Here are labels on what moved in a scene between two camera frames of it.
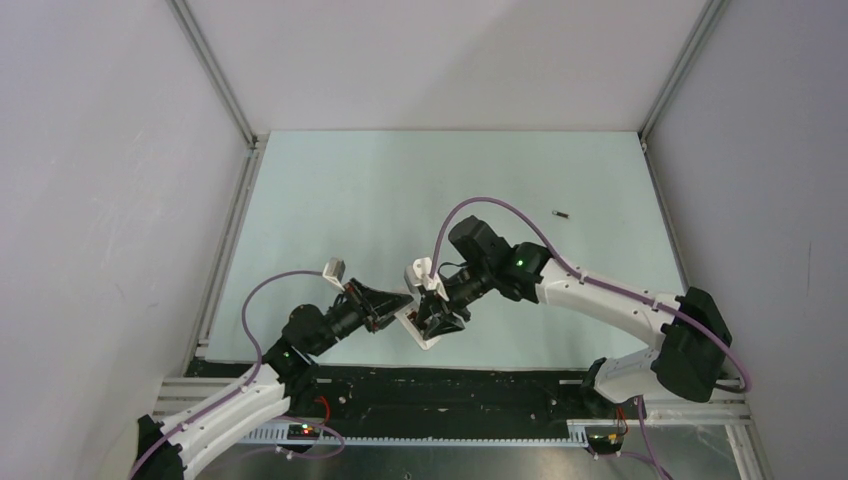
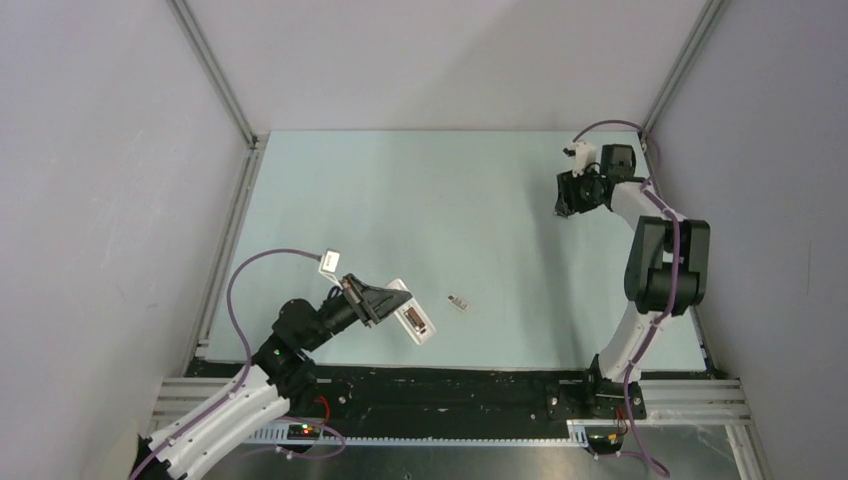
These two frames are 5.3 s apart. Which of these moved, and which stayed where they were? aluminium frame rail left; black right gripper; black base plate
Moved: black right gripper
Stayed: aluminium frame rail left; black base plate
